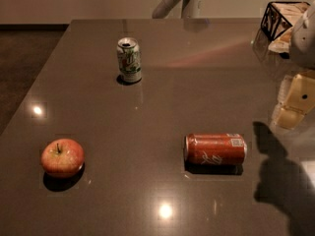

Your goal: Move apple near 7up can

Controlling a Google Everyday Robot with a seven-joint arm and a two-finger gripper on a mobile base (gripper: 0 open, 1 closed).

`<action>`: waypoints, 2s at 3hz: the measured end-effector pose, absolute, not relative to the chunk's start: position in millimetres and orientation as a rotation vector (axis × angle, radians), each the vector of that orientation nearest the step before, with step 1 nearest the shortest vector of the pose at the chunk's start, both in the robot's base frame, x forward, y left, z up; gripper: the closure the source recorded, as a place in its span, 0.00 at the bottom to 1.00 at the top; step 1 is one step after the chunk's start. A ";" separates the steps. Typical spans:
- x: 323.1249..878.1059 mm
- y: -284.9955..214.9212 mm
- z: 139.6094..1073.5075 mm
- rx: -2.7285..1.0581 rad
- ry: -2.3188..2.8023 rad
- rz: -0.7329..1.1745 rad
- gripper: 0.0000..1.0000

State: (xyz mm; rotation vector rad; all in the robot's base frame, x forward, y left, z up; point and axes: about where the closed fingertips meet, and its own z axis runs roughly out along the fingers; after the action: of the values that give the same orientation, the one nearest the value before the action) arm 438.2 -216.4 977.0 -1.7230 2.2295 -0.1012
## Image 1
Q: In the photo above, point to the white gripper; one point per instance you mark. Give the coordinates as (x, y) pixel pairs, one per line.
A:
(304, 42)

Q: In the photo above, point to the red yellow apple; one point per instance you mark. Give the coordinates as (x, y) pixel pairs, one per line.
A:
(62, 158)

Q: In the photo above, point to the red soda can lying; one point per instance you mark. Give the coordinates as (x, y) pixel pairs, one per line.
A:
(215, 149)

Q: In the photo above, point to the green white 7up can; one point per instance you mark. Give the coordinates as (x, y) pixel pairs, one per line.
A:
(129, 60)

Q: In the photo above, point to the white packets in basket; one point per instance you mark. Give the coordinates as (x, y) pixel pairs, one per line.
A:
(281, 44)

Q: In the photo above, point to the black wire basket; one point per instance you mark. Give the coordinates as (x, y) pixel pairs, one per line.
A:
(280, 16)

